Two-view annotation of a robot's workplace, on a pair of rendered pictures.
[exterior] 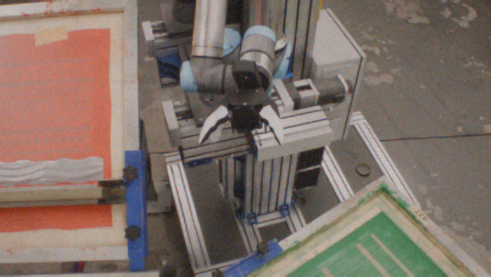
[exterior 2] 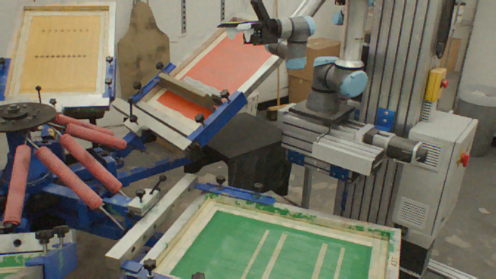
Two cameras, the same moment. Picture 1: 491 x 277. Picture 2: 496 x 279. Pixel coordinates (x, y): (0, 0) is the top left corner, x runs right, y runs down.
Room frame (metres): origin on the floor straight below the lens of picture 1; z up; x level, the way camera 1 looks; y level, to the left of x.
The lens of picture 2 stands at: (-0.30, -1.25, 1.95)
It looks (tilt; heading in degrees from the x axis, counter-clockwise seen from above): 24 degrees down; 53
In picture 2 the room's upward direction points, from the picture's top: 2 degrees clockwise
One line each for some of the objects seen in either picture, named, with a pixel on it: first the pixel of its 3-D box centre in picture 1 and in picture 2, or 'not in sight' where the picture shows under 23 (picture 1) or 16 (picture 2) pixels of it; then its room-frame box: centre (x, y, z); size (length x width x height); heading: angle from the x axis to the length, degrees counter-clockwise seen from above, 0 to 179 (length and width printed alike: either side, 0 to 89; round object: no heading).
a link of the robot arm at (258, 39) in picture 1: (258, 51); (298, 27); (0.84, -0.05, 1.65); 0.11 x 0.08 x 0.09; 172
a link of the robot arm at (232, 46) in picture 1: (223, 53); (327, 71); (1.12, 0.04, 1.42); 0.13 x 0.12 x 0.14; 82
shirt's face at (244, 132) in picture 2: not in sight; (238, 132); (1.05, 0.59, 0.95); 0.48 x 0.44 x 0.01; 4
